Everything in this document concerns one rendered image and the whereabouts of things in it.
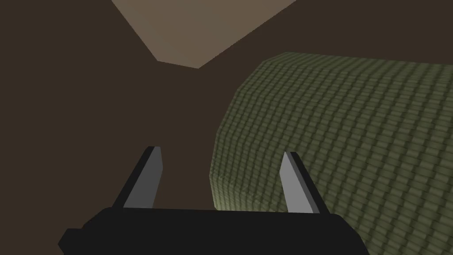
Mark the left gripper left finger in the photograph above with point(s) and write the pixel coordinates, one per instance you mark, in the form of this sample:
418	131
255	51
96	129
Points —
143	184

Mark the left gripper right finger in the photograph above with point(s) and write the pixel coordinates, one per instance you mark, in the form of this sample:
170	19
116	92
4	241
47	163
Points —
299	187

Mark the green woven sofa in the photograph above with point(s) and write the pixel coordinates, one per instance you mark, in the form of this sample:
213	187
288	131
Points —
347	134

